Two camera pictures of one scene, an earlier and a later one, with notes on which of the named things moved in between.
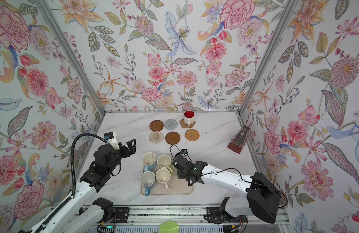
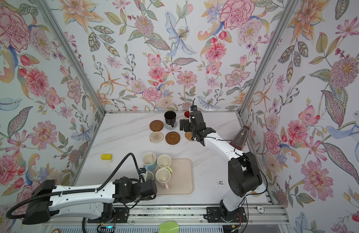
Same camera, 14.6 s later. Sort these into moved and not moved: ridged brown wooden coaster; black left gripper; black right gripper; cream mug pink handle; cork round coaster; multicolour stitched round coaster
Moved: black right gripper; black left gripper
Not moved: ridged brown wooden coaster; multicolour stitched round coaster; cream mug pink handle; cork round coaster
